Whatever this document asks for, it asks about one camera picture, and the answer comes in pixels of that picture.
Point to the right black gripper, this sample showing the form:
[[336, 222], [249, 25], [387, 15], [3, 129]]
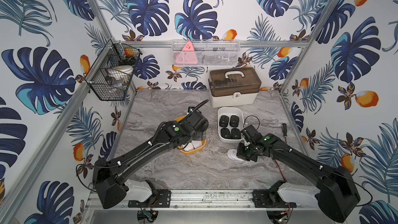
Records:
[[240, 155]]

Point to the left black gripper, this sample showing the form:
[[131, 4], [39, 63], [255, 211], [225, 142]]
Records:
[[193, 137]]

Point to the white mouse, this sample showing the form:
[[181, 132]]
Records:
[[232, 154], [197, 144], [189, 147]]

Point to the yellow plastic bin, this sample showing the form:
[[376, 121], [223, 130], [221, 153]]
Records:
[[195, 150]]

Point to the black mouse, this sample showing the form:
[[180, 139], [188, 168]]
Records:
[[225, 133], [235, 134], [234, 121], [224, 121]]

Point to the white plastic bin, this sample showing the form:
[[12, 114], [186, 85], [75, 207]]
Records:
[[229, 111]]

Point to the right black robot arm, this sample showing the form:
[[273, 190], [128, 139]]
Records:
[[333, 190]]

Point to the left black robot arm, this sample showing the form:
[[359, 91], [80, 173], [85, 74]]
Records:
[[110, 176]]

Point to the brown lid storage case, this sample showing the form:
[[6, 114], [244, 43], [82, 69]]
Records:
[[233, 87]]

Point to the pink triangle object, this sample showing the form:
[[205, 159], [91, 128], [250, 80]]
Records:
[[187, 56]]

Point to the white bowl in basket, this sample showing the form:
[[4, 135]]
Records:
[[119, 72]]

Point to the black handle screwdriver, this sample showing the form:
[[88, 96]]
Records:
[[285, 131]]

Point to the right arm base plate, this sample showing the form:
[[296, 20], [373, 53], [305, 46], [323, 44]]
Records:
[[270, 199]]

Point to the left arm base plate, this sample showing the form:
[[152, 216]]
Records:
[[160, 199]]

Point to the clear wall shelf basket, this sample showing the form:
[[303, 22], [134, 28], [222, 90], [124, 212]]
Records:
[[211, 52]]

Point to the black wire basket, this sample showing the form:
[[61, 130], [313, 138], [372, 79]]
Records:
[[107, 88]]

